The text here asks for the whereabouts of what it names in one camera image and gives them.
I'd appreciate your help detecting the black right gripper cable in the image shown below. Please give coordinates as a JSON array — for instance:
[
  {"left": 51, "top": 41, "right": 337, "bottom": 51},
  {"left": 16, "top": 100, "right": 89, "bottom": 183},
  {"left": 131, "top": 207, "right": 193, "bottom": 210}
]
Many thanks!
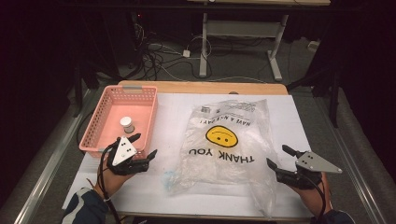
[{"left": 298, "top": 173, "right": 328, "bottom": 218}]

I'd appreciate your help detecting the person's right hand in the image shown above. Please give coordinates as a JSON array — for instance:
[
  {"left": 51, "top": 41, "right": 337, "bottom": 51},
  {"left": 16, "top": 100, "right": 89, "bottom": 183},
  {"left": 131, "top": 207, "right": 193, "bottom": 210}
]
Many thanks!
[{"left": 290, "top": 172, "right": 333, "bottom": 217}]

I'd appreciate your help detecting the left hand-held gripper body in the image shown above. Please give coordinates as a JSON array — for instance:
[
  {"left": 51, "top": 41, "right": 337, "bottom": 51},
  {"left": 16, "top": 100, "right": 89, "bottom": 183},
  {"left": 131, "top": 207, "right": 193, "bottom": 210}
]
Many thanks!
[{"left": 106, "top": 135, "right": 150, "bottom": 176}]

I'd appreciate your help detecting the clear smiley plastic bag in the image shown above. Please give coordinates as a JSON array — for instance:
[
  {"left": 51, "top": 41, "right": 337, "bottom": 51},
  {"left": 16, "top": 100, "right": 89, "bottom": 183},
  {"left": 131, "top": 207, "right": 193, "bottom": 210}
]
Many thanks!
[{"left": 163, "top": 98, "right": 282, "bottom": 218}]

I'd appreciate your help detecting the tangle of floor cables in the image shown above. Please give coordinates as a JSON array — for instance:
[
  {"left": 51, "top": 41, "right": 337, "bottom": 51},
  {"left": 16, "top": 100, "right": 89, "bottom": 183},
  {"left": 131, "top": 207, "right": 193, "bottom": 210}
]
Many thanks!
[{"left": 124, "top": 21, "right": 219, "bottom": 82}]

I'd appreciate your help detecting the person's left hand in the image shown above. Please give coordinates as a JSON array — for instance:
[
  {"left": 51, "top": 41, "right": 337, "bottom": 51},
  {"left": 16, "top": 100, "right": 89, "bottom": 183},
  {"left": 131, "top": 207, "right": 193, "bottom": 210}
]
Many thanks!
[{"left": 93, "top": 161, "right": 135, "bottom": 199}]

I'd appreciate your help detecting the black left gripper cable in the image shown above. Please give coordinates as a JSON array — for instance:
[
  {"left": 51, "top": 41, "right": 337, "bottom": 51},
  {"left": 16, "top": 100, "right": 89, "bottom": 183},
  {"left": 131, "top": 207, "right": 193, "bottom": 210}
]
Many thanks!
[{"left": 96, "top": 143, "right": 123, "bottom": 224}]

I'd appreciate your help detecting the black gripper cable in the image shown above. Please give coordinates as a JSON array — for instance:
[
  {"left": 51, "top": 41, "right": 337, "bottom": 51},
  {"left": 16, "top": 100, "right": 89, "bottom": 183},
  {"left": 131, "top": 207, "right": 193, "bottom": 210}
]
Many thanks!
[
  {"left": 298, "top": 173, "right": 328, "bottom": 218},
  {"left": 96, "top": 143, "right": 123, "bottom": 224}
]

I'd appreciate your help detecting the white table mat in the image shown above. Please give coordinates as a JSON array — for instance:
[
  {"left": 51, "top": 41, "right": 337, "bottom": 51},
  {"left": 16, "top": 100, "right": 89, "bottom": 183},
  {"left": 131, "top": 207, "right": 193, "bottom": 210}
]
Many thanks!
[{"left": 61, "top": 92, "right": 316, "bottom": 219}]

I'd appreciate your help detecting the pink plastic basket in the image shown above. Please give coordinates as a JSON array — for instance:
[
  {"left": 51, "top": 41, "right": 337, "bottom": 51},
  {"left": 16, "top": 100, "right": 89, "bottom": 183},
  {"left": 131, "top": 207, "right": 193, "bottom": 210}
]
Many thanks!
[{"left": 78, "top": 85, "right": 159, "bottom": 161}]

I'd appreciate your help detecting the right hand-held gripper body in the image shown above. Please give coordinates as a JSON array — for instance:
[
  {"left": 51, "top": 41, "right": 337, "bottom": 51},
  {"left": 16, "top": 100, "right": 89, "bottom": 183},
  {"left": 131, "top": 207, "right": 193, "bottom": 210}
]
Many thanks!
[{"left": 275, "top": 150, "right": 343, "bottom": 190}]

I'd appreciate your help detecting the metal floor rail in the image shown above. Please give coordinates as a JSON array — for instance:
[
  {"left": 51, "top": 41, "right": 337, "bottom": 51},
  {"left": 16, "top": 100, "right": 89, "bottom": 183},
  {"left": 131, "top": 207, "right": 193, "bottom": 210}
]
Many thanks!
[
  {"left": 314, "top": 92, "right": 389, "bottom": 224},
  {"left": 13, "top": 88, "right": 96, "bottom": 224}
]

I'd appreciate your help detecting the white desk frame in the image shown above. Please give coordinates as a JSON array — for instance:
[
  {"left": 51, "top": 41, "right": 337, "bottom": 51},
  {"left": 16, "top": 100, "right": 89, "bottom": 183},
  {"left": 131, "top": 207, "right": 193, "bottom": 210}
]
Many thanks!
[{"left": 198, "top": 11, "right": 290, "bottom": 82}]

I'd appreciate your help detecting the black stand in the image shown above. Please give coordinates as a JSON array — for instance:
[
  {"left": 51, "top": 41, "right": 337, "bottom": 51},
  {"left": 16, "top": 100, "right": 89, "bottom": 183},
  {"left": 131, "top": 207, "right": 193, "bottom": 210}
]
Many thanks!
[
  {"left": 72, "top": 60, "right": 101, "bottom": 119},
  {"left": 288, "top": 66, "right": 341, "bottom": 129}
]

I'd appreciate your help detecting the small white bottle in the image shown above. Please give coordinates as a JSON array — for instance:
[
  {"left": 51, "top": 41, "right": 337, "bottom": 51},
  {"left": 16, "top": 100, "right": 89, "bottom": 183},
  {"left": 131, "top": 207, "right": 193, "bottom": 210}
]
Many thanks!
[{"left": 120, "top": 116, "right": 135, "bottom": 134}]

